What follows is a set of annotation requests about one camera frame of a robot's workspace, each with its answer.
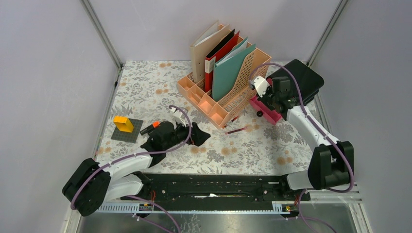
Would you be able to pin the floral tablecloth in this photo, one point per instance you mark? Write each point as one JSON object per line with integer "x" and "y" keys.
{"x": 147, "y": 88}

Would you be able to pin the magenta gel pen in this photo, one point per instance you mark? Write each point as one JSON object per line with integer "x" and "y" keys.
{"x": 237, "y": 130}

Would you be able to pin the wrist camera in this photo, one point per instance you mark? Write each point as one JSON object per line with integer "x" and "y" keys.
{"x": 178, "y": 116}
{"x": 260, "y": 84}

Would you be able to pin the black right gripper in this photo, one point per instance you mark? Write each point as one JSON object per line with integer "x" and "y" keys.
{"x": 269, "y": 90}

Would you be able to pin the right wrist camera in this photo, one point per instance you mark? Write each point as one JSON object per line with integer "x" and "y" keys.
{"x": 260, "y": 84}

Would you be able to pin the teal file folder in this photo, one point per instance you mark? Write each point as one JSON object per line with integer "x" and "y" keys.
{"x": 227, "y": 69}

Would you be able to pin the right aluminium frame post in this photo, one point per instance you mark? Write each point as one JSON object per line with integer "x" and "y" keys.
{"x": 328, "y": 29}

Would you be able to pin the yellow building block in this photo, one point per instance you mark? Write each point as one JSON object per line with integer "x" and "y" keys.
{"x": 123, "y": 124}

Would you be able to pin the beige file binder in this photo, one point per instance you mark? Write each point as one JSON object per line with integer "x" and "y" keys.
{"x": 203, "y": 45}

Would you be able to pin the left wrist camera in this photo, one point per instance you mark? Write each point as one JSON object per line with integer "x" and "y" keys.
{"x": 178, "y": 116}

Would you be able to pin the aluminium frame post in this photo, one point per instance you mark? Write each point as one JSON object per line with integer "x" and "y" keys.
{"x": 101, "y": 32}
{"x": 328, "y": 29}

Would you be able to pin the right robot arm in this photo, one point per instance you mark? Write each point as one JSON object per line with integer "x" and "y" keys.
{"x": 332, "y": 161}

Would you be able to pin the grey slotted cable duct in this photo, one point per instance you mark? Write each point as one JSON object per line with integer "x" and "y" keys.
{"x": 206, "y": 206}

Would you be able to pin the left aluminium frame post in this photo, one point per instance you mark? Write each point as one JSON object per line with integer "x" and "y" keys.
{"x": 101, "y": 32}

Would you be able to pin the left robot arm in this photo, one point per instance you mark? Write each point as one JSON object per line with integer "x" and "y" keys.
{"x": 94, "y": 183}

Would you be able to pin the peach plastic file organizer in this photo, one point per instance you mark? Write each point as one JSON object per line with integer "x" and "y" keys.
{"x": 199, "y": 94}

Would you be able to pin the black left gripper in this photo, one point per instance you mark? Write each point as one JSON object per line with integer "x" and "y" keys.
{"x": 198, "y": 137}

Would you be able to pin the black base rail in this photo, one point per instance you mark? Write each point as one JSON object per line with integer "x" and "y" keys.
{"x": 171, "y": 187}

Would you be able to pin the black pink drawer unit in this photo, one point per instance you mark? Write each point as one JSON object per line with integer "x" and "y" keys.
{"x": 308, "y": 80}

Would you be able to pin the orange cap black highlighter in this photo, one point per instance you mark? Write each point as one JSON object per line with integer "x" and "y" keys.
{"x": 149, "y": 128}

